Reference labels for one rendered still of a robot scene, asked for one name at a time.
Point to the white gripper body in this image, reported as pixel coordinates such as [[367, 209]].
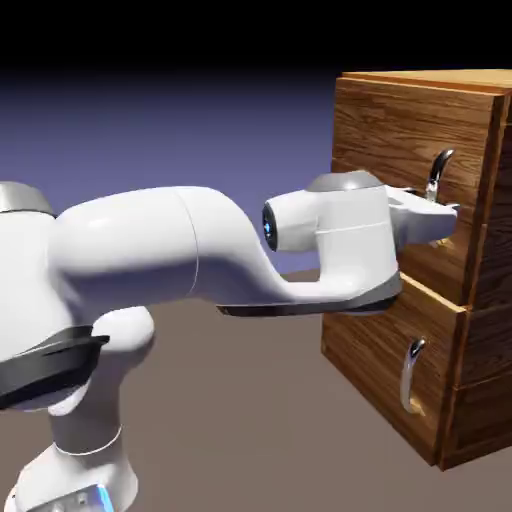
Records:
[[424, 218]]

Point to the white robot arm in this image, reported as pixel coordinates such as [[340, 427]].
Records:
[[132, 240]]

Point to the wooden cabinet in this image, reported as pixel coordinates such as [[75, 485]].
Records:
[[488, 280]]

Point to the large wooden cabinet door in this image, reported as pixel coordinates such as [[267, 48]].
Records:
[[396, 132]]

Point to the small wooden cabinet door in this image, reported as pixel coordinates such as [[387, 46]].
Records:
[[372, 352]]

